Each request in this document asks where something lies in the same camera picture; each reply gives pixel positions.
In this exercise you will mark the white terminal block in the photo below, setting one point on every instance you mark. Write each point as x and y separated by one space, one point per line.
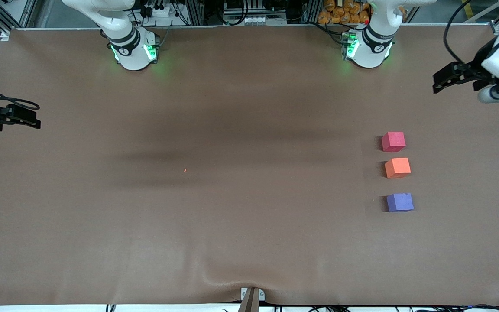
262 19

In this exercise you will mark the white power strip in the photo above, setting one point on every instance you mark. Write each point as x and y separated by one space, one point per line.
158 12

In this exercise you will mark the pile of orange toys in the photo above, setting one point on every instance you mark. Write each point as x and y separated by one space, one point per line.
340 15

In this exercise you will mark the silver table clamp bracket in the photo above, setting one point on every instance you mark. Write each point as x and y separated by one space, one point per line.
252 295

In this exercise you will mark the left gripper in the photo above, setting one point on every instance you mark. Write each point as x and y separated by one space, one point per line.
476 66

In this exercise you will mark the brown table mat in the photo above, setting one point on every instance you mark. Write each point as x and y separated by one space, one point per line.
249 225

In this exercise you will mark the purple foam block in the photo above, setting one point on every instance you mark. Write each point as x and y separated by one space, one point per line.
400 201

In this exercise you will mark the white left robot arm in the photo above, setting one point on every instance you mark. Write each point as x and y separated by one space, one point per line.
368 50

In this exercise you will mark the red foam block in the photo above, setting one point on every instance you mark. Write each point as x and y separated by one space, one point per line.
393 141

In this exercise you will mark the orange foam block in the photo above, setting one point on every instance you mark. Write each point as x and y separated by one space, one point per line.
396 167

